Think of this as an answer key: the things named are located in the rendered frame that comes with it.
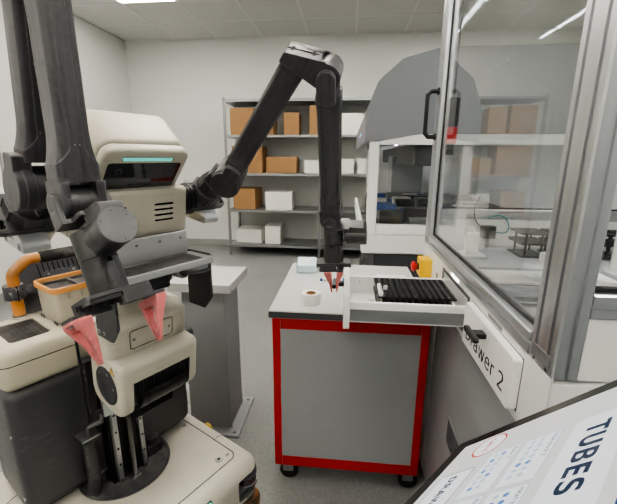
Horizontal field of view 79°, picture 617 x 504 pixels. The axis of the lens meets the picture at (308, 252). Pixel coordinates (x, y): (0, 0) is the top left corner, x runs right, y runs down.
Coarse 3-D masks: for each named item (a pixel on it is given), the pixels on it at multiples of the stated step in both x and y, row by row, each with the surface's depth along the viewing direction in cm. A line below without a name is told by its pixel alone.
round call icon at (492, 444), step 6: (504, 432) 37; (510, 432) 36; (492, 438) 38; (498, 438) 37; (504, 438) 36; (480, 444) 39; (486, 444) 38; (492, 444) 36; (498, 444) 35; (474, 450) 38; (480, 450) 37; (486, 450) 36; (492, 450) 35; (474, 456) 36
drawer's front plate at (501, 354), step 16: (464, 320) 98; (480, 320) 86; (464, 336) 97; (496, 336) 78; (496, 352) 77; (512, 352) 71; (480, 368) 86; (496, 368) 77; (512, 368) 70; (496, 384) 77; (512, 384) 70; (512, 400) 71
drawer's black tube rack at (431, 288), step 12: (396, 288) 115; (408, 288) 115; (420, 288) 115; (432, 288) 115; (444, 288) 116; (384, 300) 109; (396, 300) 113; (408, 300) 113; (420, 300) 113; (432, 300) 106; (444, 300) 106; (456, 300) 106
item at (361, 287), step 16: (352, 288) 129; (368, 288) 129; (352, 304) 105; (368, 304) 105; (384, 304) 104; (400, 304) 104; (416, 304) 104; (432, 304) 104; (464, 304) 109; (352, 320) 106; (368, 320) 106; (384, 320) 105; (400, 320) 105; (416, 320) 104; (432, 320) 104; (448, 320) 103
